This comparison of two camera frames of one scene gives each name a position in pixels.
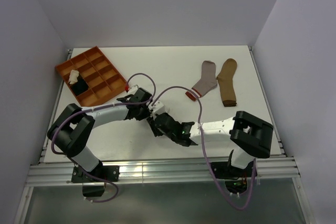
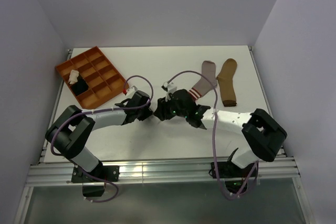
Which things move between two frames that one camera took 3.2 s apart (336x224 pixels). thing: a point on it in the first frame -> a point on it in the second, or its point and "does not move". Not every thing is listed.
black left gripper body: x=144 y=113 does not move
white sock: x=73 y=76 does not move
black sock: x=79 y=86 does not move
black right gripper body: x=156 y=131 -> x=170 y=109
